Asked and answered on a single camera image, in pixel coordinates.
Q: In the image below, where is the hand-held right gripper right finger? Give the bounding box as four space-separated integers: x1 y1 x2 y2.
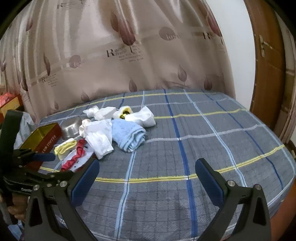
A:
195 158 272 241

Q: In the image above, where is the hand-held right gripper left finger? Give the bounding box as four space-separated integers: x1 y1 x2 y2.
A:
24 158 100 241

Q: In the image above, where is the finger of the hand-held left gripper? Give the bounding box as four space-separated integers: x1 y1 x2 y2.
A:
3 168 78 193
14 148 56 166

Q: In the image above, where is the red tin box gold inside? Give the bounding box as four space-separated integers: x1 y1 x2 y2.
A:
20 122 62 172

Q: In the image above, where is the yellow cloth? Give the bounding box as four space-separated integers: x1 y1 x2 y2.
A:
54 138 78 161

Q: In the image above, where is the white blue dotted cloth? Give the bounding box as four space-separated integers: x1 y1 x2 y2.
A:
60 145 96 172

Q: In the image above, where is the red cloth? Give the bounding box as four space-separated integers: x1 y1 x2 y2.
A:
60 138 86 172

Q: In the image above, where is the white fluffy cloth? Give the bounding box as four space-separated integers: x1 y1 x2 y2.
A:
92 136 114 160

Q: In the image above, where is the white printed cloth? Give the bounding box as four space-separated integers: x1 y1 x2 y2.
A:
84 119 113 144

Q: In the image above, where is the person's left hand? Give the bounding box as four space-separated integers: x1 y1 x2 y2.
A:
8 195 29 220

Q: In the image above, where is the translucent plastic cover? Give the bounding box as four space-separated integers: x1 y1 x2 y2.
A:
15 112 36 149

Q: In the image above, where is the orange cardboard box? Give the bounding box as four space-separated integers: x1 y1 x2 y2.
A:
0 93 21 114

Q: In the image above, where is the red plastic bag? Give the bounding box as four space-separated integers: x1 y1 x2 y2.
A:
0 93 16 105

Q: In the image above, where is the steel bowl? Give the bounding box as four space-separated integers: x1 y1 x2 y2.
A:
60 116 84 140

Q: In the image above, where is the light blue towel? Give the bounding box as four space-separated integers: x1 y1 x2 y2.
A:
111 119 147 153

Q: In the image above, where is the white folded cloth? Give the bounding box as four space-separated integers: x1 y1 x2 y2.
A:
94 107 117 121

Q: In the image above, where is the white sock with yellow black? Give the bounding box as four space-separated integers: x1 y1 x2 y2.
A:
118 105 156 127

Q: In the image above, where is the brown wooden door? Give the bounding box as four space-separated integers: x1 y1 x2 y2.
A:
245 0 287 130

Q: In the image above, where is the beige leaf print curtain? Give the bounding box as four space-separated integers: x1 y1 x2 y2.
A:
0 0 236 123

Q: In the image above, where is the wooden door frame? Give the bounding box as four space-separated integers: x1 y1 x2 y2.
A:
274 19 296 144

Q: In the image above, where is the brass door handle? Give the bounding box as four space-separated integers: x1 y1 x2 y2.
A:
258 35 274 57

